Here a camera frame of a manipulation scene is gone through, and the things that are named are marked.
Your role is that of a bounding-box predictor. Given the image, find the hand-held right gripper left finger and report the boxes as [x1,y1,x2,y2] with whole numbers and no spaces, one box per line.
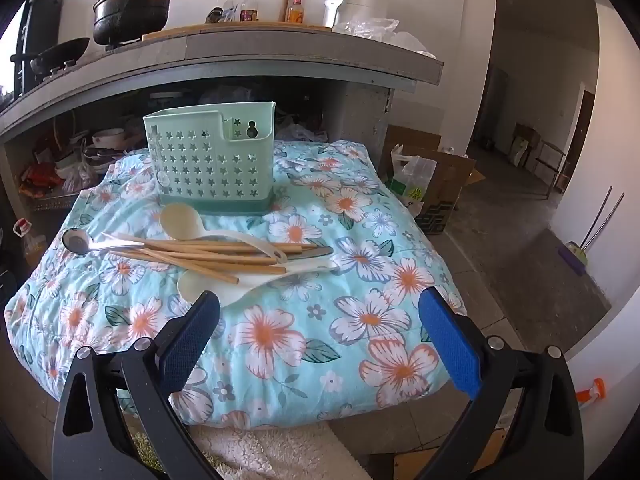
[52,290,223,480]

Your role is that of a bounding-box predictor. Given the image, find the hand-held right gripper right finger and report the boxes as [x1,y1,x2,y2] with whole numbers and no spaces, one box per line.
[415,287,585,480]

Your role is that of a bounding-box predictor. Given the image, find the cream plastic rice paddle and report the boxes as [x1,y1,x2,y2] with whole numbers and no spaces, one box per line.
[177,259,340,308]

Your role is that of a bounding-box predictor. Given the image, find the cream plastic round spoon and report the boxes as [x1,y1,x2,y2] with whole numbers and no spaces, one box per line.
[159,203,290,265]

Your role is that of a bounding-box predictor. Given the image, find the metal spoon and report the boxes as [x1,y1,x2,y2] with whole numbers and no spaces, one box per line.
[61,228,335,261]

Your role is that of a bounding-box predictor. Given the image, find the green star-cutout utensil holder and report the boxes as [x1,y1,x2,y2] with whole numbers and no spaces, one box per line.
[143,101,277,217]

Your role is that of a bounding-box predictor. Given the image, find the floral light blue blanket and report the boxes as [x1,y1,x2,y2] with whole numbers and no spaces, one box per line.
[4,139,468,431]

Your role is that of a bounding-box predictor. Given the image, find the white fluffy rug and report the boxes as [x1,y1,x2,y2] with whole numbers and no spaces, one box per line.
[192,422,366,480]

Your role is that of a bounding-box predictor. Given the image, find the cardboard box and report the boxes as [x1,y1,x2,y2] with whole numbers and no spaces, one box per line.
[378,125,486,235]

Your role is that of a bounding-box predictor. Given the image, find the white plastic bag green print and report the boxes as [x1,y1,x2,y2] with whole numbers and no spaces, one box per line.
[389,144,438,218]

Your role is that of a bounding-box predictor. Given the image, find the cooking oil bottle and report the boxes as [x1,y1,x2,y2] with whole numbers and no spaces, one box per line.
[14,217,48,266]

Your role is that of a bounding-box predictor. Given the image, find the translucent plastic bag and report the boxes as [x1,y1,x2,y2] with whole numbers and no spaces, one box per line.
[60,157,98,193]

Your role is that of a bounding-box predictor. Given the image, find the wooden chair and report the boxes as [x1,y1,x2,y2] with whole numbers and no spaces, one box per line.
[537,140,568,196]

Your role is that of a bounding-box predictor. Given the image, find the white bowl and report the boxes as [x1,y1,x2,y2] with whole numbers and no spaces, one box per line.
[91,127,126,148]

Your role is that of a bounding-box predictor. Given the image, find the red snack packets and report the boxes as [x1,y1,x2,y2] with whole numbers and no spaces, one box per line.
[20,160,61,198]

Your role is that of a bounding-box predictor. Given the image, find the black wok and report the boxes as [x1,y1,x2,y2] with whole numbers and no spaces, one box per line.
[30,37,91,76]

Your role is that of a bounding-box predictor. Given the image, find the wooden cutting board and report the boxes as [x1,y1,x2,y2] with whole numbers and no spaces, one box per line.
[142,21,333,42]

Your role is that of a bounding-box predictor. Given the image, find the clear plastic bag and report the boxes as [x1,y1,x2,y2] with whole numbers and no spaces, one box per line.
[331,16,436,58]

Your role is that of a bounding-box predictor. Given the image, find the black pot with lid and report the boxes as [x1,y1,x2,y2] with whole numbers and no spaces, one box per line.
[92,0,176,46]

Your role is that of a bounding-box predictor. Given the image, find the white kitchen appliance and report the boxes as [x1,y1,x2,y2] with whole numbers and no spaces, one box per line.
[322,0,390,31]

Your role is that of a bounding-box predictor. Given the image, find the mop with metal handle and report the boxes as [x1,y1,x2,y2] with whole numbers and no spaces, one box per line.
[560,186,626,277]

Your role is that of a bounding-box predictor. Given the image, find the metal wire rack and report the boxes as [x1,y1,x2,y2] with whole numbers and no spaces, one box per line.
[32,192,81,213]

